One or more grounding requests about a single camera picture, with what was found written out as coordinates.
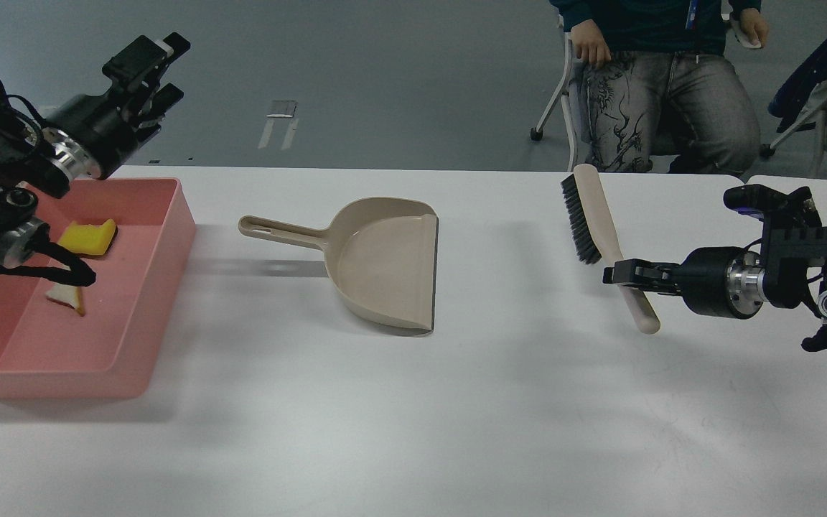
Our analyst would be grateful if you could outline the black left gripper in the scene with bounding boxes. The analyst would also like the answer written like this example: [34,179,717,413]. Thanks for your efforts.
[44,32,191,180]

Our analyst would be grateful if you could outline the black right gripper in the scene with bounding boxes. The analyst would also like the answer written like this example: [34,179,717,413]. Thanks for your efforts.
[602,248,765,320]

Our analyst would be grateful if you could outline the beige brush black bristles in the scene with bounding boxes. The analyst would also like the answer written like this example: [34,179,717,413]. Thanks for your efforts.
[561,164,660,335]

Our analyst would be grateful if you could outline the yellow sponge piece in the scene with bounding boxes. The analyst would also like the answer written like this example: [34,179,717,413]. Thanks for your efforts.
[57,219,118,256]

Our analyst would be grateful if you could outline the white bread slice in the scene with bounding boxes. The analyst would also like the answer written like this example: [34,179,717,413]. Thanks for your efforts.
[44,284,86,317]

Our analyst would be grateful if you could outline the beige plastic dustpan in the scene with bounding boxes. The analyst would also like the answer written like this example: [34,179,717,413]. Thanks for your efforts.
[238,197,439,333]

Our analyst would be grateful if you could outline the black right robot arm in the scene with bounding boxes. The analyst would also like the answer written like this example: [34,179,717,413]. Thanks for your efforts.
[603,185,827,351]

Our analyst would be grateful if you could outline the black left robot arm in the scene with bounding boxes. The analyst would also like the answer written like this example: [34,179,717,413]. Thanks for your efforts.
[0,32,191,287]

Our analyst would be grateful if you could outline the pink plastic bin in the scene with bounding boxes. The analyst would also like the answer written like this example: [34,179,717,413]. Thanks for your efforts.
[0,179,196,399]

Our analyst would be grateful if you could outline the seated person in jeans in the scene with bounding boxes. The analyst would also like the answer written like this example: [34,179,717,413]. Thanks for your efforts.
[553,1,760,176]

